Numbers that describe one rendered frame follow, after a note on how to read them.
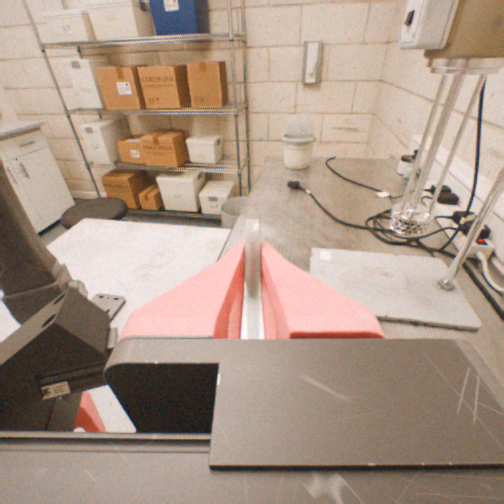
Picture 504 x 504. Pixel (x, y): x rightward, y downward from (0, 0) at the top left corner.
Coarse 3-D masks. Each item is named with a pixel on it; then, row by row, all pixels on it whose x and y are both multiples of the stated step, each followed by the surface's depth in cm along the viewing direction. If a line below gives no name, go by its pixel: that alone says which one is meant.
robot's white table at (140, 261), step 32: (96, 224) 81; (128, 224) 80; (160, 224) 80; (64, 256) 68; (96, 256) 68; (128, 256) 67; (160, 256) 67; (192, 256) 66; (96, 288) 58; (128, 288) 58; (160, 288) 57; (0, 320) 51
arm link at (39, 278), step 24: (0, 168) 31; (0, 192) 30; (0, 216) 31; (24, 216) 34; (0, 240) 32; (24, 240) 33; (0, 264) 33; (24, 264) 34; (48, 264) 36; (0, 288) 34; (24, 288) 35; (48, 288) 36; (24, 312) 36
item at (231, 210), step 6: (240, 198) 205; (246, 198) 205; (228, 204) 202; (234, 204) 206; (240, 204) 207; (222, 210) 193; (228, 210) 203; (234, 210) 208; (240, 210) 209; (222, 216) 187; (228, 216) 182; (234, 216) 181; (222, 222) 193; (228, 222) 185; (234, 222) 183; (228, 228) 189
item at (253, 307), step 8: (248, 304) 14; (256, 304) 14; (248, 312) 14; (256, 312) 14; (248, 320) 15; (256, 320) 14; (248, 328) 15; (256, 328) 15; (248, 336) 15; (256, 336) 15
